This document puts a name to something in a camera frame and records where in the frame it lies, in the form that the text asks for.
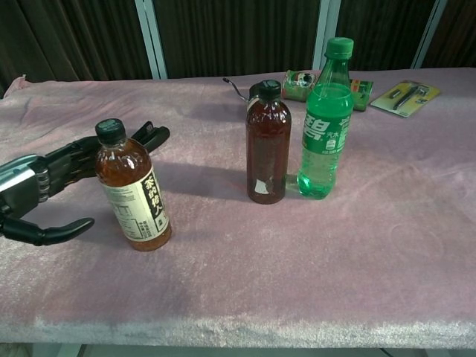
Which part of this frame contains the tea bottle cream label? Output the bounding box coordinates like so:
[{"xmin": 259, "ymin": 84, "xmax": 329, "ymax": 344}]
[{"xmin": 94, "ymin": 118, "xmax": 173, "ymax": 253}]

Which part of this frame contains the white window frame post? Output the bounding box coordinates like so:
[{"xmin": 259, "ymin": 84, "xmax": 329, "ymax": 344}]
[
  {"xmin": 311, "ymin": 0, "xmax": 342, "ymax": 71},
  {"xmin": 410, "ymin": 0, "xmax": 448, "ymax": 71},
  {"xmin": 135, "ymin": 0, "xmax": 169, "ymax": 80}
]

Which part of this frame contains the yellow razor blister pack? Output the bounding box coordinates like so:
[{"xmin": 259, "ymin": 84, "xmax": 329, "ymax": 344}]
[{"xmin": 369, "ymin": 78, "xmax": 442, "ymax": 119}]

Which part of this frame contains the green snack can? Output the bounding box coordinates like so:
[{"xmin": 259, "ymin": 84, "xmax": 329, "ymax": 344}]
[{"xmin": 280, "ymin": 69, "xmax": 375, "ymax": 112}]

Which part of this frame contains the green plastic soda bottle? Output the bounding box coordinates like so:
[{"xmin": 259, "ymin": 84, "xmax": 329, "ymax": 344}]
[{"xmin": 297, "ymin": 36, "xmax": 355, "ymax": 199}]

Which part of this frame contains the dark brown curtain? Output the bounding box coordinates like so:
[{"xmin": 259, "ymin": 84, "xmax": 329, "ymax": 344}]
[{"xmin": 0, "ymin": 0, "xmax": 476, "ymax": 100}]

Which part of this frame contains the dark tea bottle torn label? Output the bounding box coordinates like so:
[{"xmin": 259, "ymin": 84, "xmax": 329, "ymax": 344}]
[{"xmin": 245, "ymin": 79, "xmax": 294, "ymax": 205}]

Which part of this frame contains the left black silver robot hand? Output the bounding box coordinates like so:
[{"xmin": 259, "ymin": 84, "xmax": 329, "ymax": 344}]
[{"xmin": 0, "ymin": 135, "xmax": 102, "ymax": 248}]

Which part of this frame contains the pink plush table cloth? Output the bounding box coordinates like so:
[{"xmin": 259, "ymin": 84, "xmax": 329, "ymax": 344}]
[{"xmin": 0, "ymin": 66, "xmax": 476, "ymax": 346}]

